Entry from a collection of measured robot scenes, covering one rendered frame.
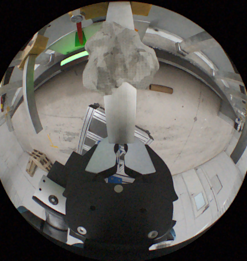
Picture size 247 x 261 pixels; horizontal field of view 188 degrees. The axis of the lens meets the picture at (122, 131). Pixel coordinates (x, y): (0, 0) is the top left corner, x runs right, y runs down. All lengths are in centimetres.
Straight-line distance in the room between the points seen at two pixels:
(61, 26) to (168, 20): 46
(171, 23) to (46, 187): 79
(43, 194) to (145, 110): 109
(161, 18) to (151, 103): 90
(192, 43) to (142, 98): 83
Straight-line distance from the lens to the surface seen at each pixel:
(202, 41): 29
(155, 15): 48
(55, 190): 29
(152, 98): 100
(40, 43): 30
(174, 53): 33
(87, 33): 26
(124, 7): 16
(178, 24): 52
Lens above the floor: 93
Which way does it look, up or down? 59 degrees down
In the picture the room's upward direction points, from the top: 178 degrees counter-clockwise
